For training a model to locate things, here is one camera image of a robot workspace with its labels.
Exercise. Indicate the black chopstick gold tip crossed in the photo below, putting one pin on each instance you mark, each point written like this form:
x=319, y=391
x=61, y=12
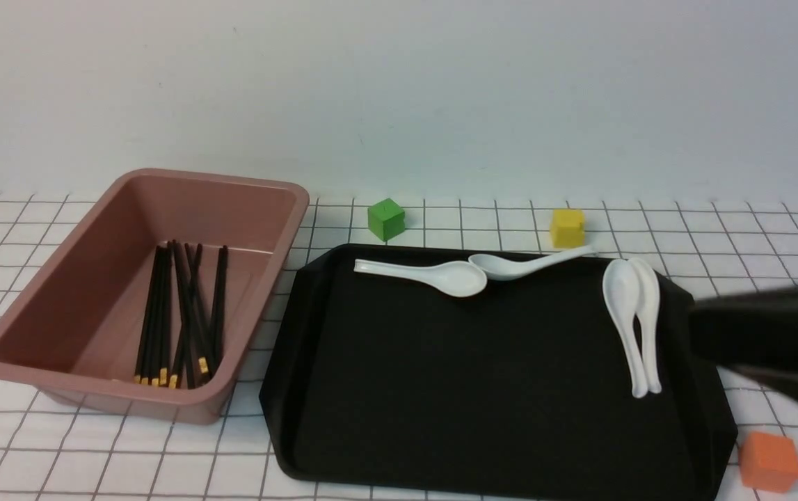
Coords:
x=177, y=372

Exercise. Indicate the white spoon top middle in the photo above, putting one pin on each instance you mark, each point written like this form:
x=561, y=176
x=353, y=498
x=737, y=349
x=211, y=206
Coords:
x=500, y=269

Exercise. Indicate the black chopstick gold tip leftmost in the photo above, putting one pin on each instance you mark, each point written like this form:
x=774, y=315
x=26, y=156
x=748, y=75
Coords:
x=140, y=377

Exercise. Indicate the orange cube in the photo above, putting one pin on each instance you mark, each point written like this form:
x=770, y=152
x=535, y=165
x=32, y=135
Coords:
x=768, y=462

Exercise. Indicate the black chopstick right pair inner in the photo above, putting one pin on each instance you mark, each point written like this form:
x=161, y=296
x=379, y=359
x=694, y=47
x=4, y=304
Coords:
x=215, y=325

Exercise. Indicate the yellow cube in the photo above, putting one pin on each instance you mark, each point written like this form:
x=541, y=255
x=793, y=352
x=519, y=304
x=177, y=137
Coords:
x=567, y=229

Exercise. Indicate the black plastic serving tray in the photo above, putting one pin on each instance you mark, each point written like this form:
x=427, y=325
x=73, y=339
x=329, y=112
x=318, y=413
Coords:
x=520, y=391

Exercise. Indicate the black chopstick pair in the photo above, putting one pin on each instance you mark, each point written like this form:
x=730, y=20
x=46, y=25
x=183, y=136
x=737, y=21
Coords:
x=215, y=325
x=223, y=289

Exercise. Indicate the white spoon right front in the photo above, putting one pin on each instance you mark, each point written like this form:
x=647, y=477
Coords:
x=621, y=290

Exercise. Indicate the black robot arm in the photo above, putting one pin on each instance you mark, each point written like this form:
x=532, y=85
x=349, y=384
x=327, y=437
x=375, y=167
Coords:
x=752, y=334

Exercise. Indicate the white spoon right rear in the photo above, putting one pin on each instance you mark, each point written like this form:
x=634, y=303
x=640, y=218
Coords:
x=648, y=309

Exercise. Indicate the white spoon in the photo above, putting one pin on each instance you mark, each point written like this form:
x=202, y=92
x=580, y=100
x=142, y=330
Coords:
x=648, y=309
x=621, y=290
x=458, y=279
x=500, y=269

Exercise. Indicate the black chopstick gold tip crossing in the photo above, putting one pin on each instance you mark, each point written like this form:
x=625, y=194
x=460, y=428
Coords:
x=190, y=361

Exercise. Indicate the white grid tablecloth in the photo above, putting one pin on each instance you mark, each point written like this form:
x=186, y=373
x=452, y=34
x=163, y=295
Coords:
x=50, y=451

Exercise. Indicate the pink rectangular plastic bin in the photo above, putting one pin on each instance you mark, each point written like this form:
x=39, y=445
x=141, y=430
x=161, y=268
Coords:
x=74, y=331

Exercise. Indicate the green cube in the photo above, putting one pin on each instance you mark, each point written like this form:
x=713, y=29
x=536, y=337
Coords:
x=386, y=219

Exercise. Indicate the black chopstick right pair outer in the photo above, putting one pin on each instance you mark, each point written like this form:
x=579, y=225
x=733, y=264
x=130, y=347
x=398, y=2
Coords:
x=223, y=289

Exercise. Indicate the white spoon far left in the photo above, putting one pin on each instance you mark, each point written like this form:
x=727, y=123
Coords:
x=458, y=279

